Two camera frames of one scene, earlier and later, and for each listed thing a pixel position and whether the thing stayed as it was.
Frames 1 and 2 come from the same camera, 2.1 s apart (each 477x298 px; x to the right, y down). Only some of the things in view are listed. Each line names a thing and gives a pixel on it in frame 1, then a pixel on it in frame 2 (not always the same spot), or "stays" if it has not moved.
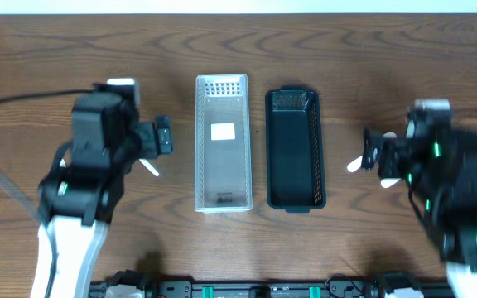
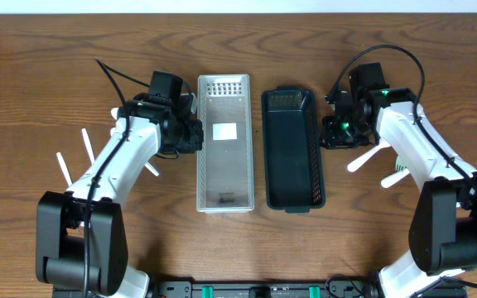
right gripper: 395,147 to 330,141
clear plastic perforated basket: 223,145 stays
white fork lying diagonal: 388,182 stays
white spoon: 150,166 stays
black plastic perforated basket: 296,166 stays
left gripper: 142,132 to 194,141
